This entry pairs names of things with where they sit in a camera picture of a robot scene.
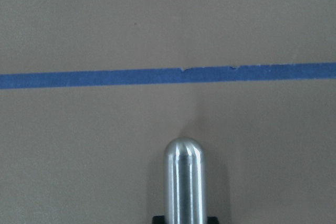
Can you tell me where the steel muddler black tip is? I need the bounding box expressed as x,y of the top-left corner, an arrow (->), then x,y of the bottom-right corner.
164,137 -> 207,223

